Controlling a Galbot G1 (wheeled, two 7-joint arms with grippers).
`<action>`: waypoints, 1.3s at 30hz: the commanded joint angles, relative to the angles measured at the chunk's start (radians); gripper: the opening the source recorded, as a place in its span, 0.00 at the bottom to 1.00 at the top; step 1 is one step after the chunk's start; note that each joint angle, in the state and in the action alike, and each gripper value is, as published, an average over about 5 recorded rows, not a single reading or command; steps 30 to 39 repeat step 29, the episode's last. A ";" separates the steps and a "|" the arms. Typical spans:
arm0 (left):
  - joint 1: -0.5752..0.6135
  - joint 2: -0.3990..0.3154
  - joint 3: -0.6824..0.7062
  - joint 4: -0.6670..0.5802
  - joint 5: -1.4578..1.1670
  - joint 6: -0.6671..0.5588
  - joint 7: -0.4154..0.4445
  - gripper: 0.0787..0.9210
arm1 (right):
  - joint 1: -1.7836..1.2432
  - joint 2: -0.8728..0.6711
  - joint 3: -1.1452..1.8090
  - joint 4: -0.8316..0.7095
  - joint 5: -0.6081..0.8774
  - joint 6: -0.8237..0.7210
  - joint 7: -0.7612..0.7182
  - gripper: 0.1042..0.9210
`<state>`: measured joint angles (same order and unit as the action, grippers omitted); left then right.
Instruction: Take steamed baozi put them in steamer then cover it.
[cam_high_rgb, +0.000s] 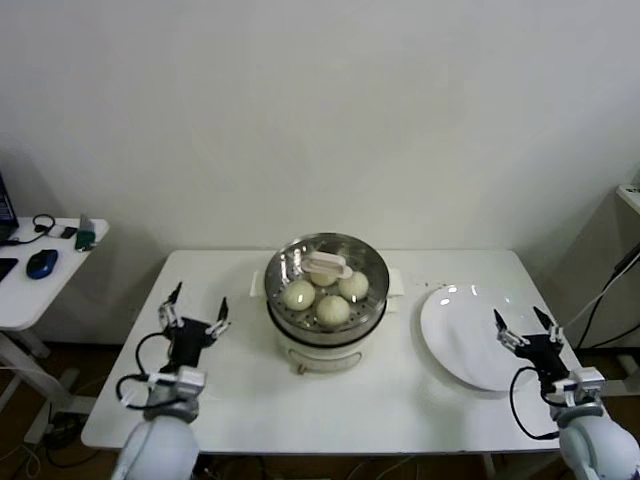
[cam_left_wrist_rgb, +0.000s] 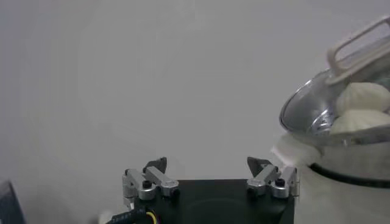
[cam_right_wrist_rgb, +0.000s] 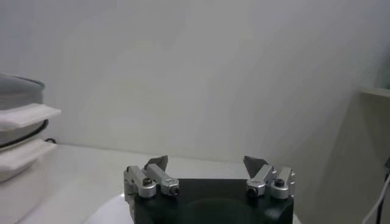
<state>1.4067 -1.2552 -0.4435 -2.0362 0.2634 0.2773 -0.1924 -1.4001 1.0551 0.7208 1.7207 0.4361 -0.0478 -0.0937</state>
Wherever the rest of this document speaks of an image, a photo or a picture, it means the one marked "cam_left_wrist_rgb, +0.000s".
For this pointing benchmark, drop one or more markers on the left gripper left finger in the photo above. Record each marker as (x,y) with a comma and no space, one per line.
(143,184)

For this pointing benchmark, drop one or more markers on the perforated steel steamer basket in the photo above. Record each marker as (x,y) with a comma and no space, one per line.
(318,123)

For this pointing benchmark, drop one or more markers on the white electric cooking pot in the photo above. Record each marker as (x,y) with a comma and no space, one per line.
(335,201)

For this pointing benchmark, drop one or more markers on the glass pot lid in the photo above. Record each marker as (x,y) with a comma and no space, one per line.
(332,61)

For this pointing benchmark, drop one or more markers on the white steamed baozi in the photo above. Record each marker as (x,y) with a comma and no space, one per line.
(362,95)
(359,120)

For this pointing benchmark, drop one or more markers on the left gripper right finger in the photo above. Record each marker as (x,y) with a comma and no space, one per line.
(274,182)

